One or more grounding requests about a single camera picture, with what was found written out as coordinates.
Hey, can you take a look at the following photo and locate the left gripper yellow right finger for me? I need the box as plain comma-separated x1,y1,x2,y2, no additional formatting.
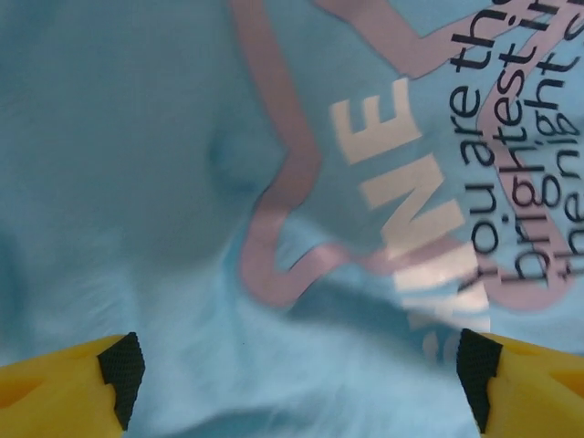
455,328,584,438

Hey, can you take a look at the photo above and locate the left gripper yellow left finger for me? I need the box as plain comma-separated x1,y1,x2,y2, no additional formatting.
0,331,146,438

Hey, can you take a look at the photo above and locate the light blue printed t-shirt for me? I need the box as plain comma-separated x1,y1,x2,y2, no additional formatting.
0,0,584,438

